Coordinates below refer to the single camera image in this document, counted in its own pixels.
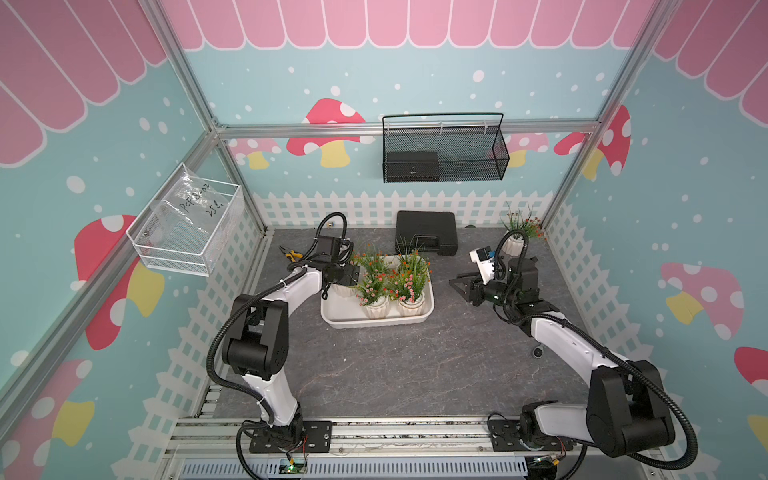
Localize orange flower pot front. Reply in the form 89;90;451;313
353;245;390;276

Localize orange flower pot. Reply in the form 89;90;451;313
395;236;422;273
353;245;390;276

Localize grass pot corner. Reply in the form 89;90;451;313
500;203;546;258

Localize pink flower pot front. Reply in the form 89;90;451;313
355;274;391;320

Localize pink flower pot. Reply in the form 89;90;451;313
389;255;430;317
355;274;391;320

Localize white plastic storage box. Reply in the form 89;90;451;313
320;254;435;329

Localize red flower pot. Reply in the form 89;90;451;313
331;284;357;298

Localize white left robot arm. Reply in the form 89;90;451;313
206;211;354;479

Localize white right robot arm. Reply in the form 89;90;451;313
450;247;699;471

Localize black box in basket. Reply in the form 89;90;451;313
383;151;440;183

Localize black plastic tool case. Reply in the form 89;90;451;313
395;211;458;256

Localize yellow handled pliers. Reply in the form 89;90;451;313
279;245;304;263

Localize black wire mesh basket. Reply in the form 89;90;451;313
381;112;510;183

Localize clear acrylic wall bin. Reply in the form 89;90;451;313
126;164;245;277

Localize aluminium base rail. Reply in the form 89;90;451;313
161;416;667;480

